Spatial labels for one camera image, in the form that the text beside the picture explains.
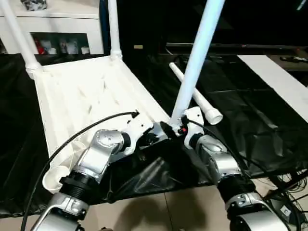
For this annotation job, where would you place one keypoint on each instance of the white flat board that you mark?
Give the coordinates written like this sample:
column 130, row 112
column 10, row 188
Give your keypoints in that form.
column 276, row 74

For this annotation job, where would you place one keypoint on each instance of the black mat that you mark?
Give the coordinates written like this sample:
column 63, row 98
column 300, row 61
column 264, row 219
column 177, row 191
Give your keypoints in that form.
column 240, row 115

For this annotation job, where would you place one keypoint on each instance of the white plastic table top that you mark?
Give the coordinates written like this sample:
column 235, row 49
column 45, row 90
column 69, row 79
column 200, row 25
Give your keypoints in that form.
column 84, row 91

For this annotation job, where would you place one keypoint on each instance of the white plastic table leg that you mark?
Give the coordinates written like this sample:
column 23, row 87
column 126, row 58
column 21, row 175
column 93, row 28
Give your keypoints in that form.
column 19, row 38
column 114, row 26
column 195, row 60
column 204, row 103

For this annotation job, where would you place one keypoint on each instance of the black panel with blue edge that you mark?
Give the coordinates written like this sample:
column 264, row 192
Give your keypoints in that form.
column 104, row 24

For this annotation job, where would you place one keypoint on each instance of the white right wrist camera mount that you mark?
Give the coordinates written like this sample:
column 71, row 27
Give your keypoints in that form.
column 193, row 118

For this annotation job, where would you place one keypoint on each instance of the white glass-door cabinet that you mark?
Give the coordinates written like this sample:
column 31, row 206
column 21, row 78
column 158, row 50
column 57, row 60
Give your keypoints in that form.
column 60, row 24

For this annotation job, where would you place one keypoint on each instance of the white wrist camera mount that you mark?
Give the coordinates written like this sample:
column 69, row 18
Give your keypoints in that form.
column 138, row 125
column 193, row 118

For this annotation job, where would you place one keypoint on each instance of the small yellow label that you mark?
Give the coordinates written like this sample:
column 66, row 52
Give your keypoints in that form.
column 137, row 46

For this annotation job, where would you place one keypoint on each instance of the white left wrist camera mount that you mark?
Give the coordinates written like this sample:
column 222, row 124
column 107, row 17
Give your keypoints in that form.
column 138, row 125

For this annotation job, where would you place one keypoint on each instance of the black and white bundle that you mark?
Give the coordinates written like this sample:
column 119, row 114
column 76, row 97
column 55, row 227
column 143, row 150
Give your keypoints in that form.
column 33, row 4

